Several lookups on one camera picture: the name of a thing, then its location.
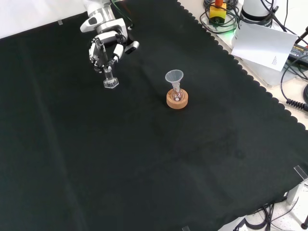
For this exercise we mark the small glass round-bottom flask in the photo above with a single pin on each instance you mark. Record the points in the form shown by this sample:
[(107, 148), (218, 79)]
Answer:
[(177, 95)]

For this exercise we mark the clear plastic funnel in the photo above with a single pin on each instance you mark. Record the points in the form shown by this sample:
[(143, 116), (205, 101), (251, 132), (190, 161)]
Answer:
[(174, 76)]

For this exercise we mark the clear glass graduated cylinder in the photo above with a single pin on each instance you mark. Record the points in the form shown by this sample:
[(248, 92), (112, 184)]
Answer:
[(111, 83)]

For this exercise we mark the white paper sheet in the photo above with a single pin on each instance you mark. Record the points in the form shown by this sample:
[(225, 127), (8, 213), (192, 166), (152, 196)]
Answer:
[(262, 43)]

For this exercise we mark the yellow stop button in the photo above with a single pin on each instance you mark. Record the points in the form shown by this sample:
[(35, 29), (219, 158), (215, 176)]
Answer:
[(217, 14)]

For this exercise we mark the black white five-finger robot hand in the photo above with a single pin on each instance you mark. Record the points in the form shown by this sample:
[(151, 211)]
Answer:
[(113, 29)]

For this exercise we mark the black power adapter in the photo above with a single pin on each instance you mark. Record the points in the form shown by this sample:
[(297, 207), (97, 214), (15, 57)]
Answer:
[(299, 53)]

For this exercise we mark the silver metal bracket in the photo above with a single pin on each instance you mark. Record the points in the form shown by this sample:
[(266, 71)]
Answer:
[(296, 192)]

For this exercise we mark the pale base plate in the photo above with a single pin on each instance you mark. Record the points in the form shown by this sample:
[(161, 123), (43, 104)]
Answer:
[(269, 75)]

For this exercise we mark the black bench cloth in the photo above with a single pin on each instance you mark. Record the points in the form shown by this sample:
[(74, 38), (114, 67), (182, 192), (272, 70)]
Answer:
[(120, 144)]

